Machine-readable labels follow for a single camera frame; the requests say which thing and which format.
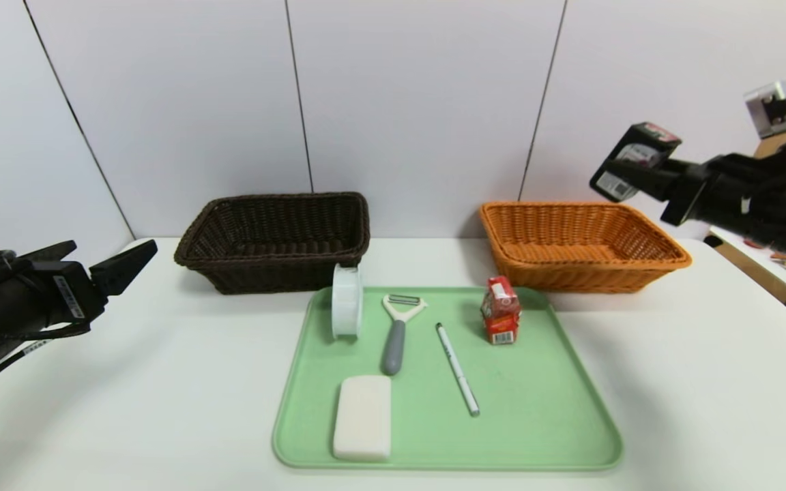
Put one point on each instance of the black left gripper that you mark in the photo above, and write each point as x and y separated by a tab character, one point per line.
71	294

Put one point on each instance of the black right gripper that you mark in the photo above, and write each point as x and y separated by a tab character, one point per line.
681	194

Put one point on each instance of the black printed snack box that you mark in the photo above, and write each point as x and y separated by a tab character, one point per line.
642	140

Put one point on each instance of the red drink carton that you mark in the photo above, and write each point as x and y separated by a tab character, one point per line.
501	314

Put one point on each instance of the white pen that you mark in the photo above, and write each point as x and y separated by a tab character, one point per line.
456	368

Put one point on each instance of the white tape roll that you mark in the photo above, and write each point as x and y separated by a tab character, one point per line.
347	303

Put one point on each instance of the white soap bar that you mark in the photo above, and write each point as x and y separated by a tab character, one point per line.
363	416

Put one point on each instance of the orange wicker basket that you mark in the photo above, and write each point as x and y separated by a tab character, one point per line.
570	235

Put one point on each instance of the dark brown wicker basket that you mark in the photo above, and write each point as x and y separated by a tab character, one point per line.
243	239

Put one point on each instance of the light green plastic tray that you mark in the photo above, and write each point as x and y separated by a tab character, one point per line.
536	409

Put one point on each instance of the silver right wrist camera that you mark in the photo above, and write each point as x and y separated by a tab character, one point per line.
768	109

